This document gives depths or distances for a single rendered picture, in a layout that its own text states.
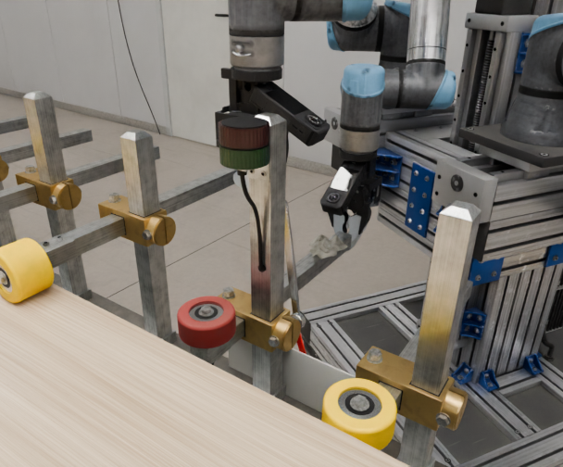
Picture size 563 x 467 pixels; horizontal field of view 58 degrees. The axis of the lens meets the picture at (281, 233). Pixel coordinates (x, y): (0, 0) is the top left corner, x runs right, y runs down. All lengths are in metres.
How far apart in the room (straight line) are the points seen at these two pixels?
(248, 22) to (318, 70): 3.07
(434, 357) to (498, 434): 0.98
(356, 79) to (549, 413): 1.17
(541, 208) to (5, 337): 0.97
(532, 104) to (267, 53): 0.58
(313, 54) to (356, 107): 2.84
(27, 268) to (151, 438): 0.33
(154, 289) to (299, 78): 3.08
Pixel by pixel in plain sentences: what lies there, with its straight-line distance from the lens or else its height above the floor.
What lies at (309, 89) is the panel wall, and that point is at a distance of 3.82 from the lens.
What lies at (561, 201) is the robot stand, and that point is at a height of 0.92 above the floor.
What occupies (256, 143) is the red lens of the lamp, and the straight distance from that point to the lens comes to 0.59.
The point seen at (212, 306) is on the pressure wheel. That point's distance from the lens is 0.73.
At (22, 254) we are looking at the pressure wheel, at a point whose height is 0.97.
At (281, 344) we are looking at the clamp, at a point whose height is 0.85.
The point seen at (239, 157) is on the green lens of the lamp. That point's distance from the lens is 0.59.
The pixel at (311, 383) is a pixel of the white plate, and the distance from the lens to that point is 0.83.
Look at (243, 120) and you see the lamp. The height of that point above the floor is 1.17.
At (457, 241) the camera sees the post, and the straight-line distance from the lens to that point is 0.56.
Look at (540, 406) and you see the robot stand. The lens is 1.75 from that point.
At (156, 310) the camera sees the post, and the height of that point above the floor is 0.79.
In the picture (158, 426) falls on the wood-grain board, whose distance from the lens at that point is 0.58.
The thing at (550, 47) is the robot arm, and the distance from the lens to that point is 1.08.
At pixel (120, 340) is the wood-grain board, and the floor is 0.90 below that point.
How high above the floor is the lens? 1.32
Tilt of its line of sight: 26 degrees down
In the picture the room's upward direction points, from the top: 1 degrees clockwise
